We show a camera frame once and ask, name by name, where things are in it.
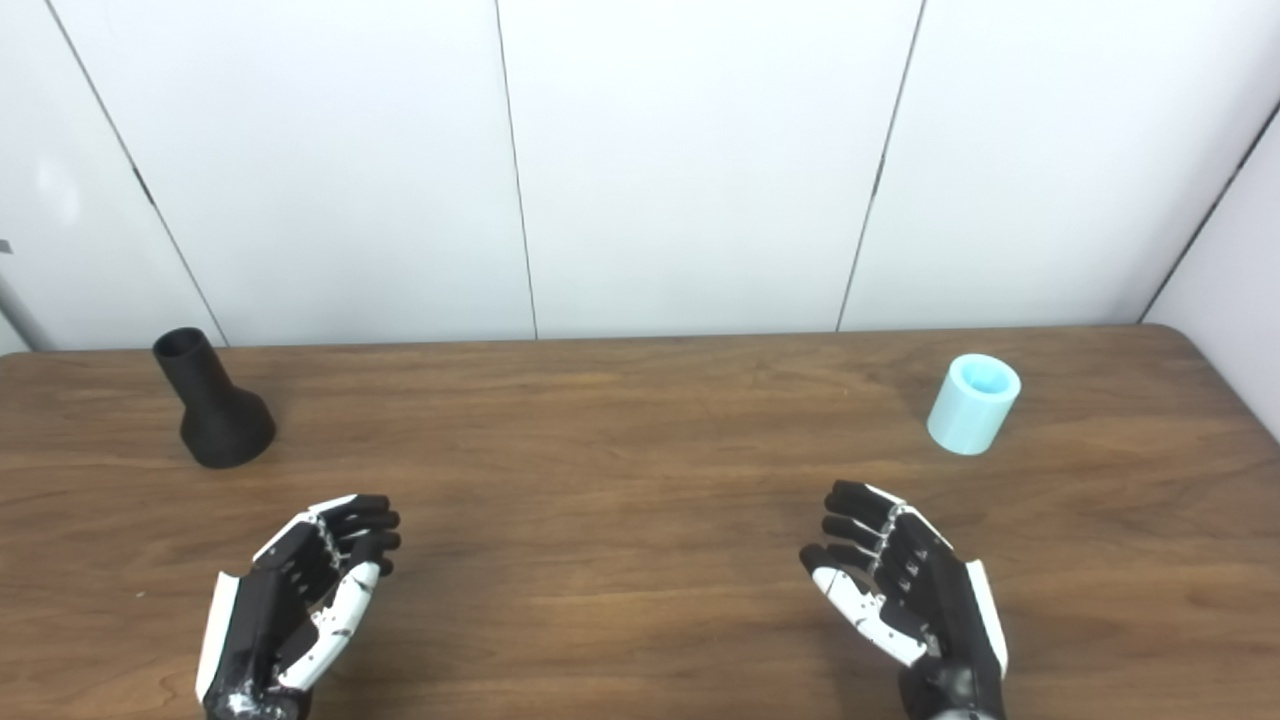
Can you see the white and black left hand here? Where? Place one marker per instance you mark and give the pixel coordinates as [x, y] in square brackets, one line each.
[260, 620]

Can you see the black nozzle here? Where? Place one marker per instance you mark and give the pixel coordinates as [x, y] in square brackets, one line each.
[220, 425]

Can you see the white and black right hand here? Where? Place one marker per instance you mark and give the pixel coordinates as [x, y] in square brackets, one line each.
[940, 600]

